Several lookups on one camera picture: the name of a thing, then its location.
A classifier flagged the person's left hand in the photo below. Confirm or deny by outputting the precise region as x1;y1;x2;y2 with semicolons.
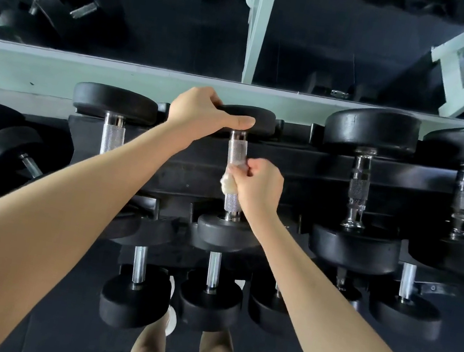
161;80;260;164

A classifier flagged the person's right hand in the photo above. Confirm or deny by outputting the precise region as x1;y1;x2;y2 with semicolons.
216;152;289;247

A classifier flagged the white wet wipe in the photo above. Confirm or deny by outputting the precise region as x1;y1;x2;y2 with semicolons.
218;161;243;198

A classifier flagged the person's right forearm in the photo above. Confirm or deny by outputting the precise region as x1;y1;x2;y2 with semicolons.
233;212;464;352

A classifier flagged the person's left forearm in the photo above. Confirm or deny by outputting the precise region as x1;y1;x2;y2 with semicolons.
0;95;192;352

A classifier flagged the black dumbbell rack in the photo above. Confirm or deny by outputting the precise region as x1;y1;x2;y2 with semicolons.
44;81;464;327

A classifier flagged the person's left white sneaker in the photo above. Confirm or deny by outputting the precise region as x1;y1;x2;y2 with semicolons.
159;275;186;338

